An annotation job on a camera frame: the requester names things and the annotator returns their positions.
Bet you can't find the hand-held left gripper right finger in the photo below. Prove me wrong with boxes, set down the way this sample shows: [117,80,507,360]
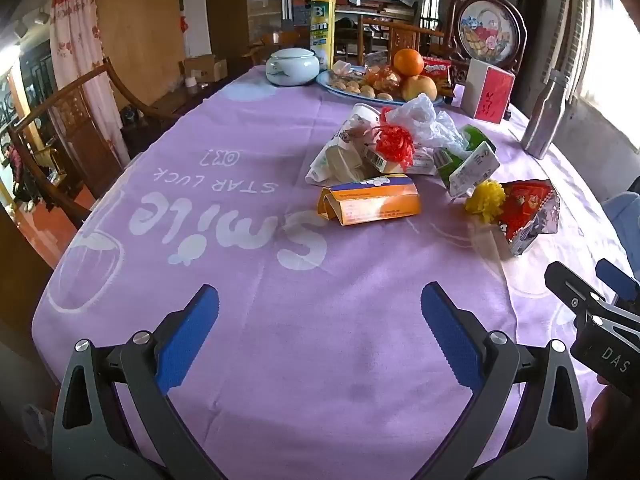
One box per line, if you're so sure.
[420,281,588,480]

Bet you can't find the person's blue clothing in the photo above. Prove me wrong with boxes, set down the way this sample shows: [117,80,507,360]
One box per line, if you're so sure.
[602,192,640,261]

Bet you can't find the wrapped orange pastries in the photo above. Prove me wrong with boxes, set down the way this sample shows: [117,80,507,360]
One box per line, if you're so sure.
[364,66,403,90]

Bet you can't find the white lidded ceramic pot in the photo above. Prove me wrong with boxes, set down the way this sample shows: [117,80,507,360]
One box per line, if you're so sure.
[265,47,321,86]

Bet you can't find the clear plastic bag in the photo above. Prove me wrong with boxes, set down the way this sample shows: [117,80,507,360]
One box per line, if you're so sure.
[385,94,468,153]

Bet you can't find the printed paper cup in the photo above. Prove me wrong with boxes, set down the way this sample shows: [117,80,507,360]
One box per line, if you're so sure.
[330,102,383,153]

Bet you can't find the red snack packet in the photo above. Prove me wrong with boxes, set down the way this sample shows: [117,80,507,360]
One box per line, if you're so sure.
[422,56,453,86]

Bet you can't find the purple printed tablecloth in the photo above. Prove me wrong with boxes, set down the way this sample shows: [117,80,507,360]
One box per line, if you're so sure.
[31,62,636,480]

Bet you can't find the wooden armchair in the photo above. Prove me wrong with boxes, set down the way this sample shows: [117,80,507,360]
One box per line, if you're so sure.
[7,57,186,231]

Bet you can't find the white and red box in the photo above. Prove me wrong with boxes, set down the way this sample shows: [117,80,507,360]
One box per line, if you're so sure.
[460,58,516,125]

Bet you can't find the round framed fruit plaque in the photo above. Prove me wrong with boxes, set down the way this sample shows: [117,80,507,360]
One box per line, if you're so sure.
[446,0,528,78]

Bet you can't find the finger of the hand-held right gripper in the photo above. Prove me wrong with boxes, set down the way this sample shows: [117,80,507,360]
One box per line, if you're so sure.
[544,260,640,354]
[596,259,640,317]

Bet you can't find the yellow spray can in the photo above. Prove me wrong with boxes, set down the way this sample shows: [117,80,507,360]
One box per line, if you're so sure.
[310,0,342,72]

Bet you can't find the red silver-lined snack bag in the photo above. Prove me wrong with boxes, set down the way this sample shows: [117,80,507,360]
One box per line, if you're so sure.
[497,179,561,258]

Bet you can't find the white wrapper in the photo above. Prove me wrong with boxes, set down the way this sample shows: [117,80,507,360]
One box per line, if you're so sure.
[306,142,371,186]

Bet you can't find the orange cardboard box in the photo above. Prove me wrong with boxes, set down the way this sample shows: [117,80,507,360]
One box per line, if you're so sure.
[317,174,422,227]

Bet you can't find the floral curtain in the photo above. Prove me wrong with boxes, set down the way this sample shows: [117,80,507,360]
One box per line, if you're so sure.
[48,0,132,166]

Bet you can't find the blue oval plate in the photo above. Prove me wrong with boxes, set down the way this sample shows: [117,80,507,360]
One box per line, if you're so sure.
[316,66,446,106]

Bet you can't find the red ribbon flower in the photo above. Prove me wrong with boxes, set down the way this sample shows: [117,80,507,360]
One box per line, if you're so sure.
[372,107,417,168]

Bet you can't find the pile of walnuts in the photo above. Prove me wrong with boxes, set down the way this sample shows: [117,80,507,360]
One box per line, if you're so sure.
[327,77,396,101]

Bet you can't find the yellow apple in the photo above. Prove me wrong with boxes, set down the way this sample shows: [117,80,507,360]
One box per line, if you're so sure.
[401,75,439,102]

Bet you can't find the small cardboard box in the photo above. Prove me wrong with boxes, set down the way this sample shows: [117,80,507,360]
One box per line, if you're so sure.
[179,54,228,86]

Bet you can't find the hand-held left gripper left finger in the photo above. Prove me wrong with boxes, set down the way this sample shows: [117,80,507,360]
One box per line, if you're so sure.
[52,284,223,480]

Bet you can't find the yellow ribbon flower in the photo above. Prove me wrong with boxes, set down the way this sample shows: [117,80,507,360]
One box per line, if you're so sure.
[465,179,507,223]

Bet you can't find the wooden chair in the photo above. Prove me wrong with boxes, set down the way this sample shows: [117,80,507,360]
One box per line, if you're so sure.
[360,17,448,61]

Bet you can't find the metal bottle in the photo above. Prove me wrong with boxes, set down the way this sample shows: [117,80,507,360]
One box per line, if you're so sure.
[521,69,571,160]

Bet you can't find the white barcode packet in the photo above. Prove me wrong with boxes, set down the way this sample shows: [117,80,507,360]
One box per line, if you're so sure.
[447,141,501,197]

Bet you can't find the wooden cabinet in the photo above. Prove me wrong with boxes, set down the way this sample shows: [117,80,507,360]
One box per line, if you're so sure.
[95,0,186,106]

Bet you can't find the orange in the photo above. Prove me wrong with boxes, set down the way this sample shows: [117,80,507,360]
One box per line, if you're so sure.
[393,48,426,77]

